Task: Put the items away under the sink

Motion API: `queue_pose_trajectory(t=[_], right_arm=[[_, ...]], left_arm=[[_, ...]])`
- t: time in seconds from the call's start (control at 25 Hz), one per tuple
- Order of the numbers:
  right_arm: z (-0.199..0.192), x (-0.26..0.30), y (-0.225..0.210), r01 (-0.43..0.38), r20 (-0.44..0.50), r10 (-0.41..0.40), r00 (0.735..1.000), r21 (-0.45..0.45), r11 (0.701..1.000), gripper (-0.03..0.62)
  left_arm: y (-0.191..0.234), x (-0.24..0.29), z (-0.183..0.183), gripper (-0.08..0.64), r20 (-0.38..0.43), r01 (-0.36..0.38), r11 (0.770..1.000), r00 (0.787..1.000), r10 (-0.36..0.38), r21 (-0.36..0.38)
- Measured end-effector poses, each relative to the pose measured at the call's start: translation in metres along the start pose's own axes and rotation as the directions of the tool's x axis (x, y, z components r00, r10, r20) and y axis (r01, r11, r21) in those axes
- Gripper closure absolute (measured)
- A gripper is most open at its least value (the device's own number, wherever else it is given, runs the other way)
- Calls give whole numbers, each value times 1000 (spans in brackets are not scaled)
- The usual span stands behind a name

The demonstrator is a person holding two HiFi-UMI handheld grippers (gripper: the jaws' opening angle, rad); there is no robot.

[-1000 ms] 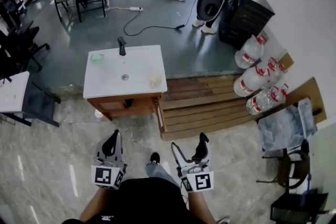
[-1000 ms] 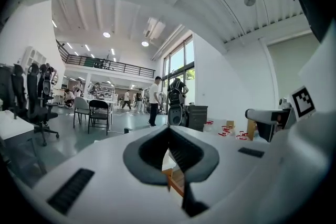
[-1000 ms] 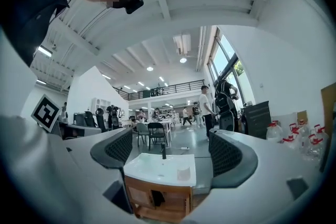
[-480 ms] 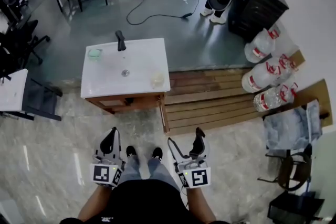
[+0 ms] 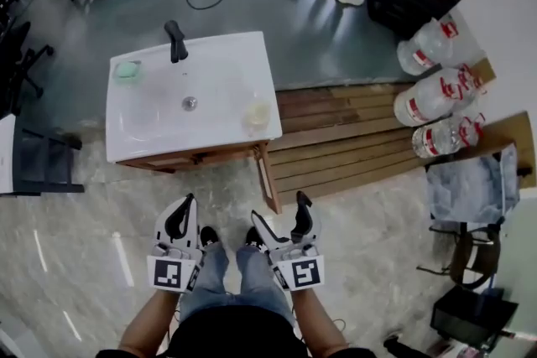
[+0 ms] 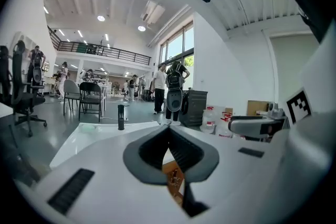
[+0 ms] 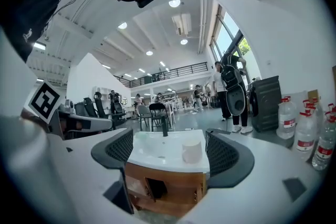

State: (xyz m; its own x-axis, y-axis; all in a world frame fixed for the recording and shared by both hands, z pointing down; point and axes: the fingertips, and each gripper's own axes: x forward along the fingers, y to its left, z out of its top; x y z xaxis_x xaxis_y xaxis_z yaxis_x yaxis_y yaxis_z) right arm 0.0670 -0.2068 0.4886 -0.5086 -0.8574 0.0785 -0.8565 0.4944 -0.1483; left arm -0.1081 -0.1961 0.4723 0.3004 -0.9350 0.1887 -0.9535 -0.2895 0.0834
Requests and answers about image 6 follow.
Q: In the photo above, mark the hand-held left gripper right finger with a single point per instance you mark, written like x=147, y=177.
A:
x=194, y=160

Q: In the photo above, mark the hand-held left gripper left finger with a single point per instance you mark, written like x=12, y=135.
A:
x=149, y=157

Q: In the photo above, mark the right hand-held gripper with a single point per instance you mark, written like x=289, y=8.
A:
x=249, y=127

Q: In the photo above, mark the brown cardboard board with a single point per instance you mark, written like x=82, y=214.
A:
x=257, y=107

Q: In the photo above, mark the cluster of red-capped water jugs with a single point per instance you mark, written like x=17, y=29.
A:
x=220, y=122

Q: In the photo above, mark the black cylinder bottle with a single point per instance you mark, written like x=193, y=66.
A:
x=121, y=118

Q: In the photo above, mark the dark grey bin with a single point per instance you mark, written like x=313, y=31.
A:
x=194, y=107

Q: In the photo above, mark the dark folding chair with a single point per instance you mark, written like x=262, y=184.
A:
x=90, y=91

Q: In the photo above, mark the grey folding chair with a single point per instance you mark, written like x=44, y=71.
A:
x=71, y=87

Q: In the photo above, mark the large window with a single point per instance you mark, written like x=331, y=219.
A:
x=178, y=44

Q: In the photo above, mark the black mezzanine railing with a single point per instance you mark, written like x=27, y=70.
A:
x=105, y=52

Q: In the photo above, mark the round ceiling light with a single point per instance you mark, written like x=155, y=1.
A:
x=141, y=28
x=101, y=18

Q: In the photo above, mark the black office chair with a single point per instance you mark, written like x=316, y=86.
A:
x=22, y=97
x=4, y=73

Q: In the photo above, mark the ceiling air conditioner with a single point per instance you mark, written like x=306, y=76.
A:
x=153, y=11

